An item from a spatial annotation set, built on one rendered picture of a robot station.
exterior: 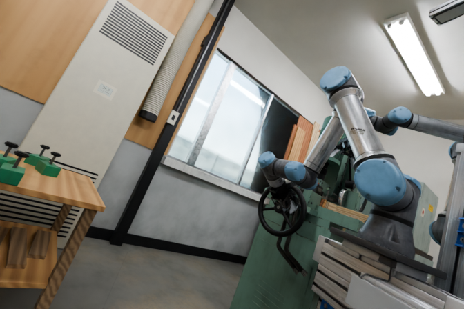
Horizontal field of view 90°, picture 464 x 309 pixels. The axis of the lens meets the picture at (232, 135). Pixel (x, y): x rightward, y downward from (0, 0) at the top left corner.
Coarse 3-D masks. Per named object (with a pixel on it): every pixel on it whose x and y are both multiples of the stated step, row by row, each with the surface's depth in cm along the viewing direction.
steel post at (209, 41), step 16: (224, 0) 252; (224, 16) 248; (208, 48) 238; (192, 80) 228; (176, 112) 219; (160, 144) 215; (160, 160) 216; (144, 176) 208; (144, 192) 209; (128, 208) 202; (128, 224) 202; (112, 240) 196
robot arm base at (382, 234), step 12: (372, 216) 74; (384, 216) 71; (360, 228) 78; (372, 228) 71; (384, 228) 69; (396, 228) 68; (408, 228) 68; (372, 240) 69; (384, 240) 67; (396, 240) 67; (408, 240) 67; (408, 252) 65
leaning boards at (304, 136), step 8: (304, 120) 335; (296, 128) 320; (304, 128) 335; (312, 128) 345; (296, 136) 316; (304, 136) 331; (312, 136) 339; (288, 144) 311; (296, 144) 316; (304, 144) 331; (312, 144) 339; (288, 152) 310; (296, 152) 315; (304, 152) 331; (296, 160) 315; (304, 160) 330
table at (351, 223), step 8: (312, 208) 125; (320, 208) 129; (320, 216) 127; (328, 216) 125; (336, 216) 122; (344, 216) 120; (336, 224) 124; (344, 224) 118; (352, 224) 116; (360, 224) 116
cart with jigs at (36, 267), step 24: (0, 168) 81; (24, 168) 92; (48, 168) 115; (24, 192) 86; (48, 192) 92; (72, 192) 104; (96, 192) 121; (0, 240) 107; (24, 240) 114; (48, 240) 123; (72, 240) 98; (0, 264) 95; (24, 264) 97; (48, 264) 107; (48, 288) 94
